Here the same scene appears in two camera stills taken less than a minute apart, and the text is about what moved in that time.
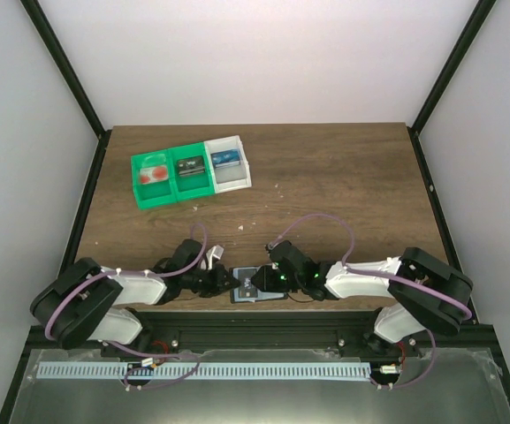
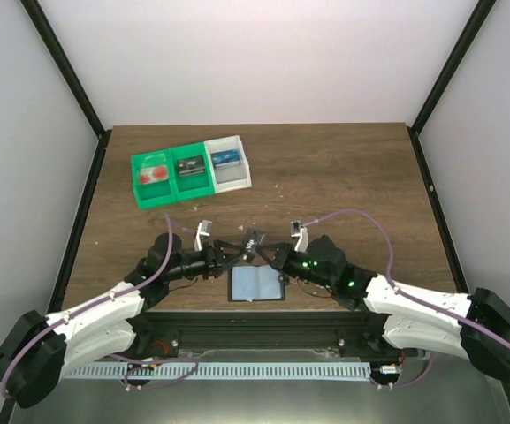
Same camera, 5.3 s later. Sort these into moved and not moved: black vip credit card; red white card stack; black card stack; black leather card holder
Moved: black vip credit card
Not moved: black leather card holder; red white card stack; black card stack
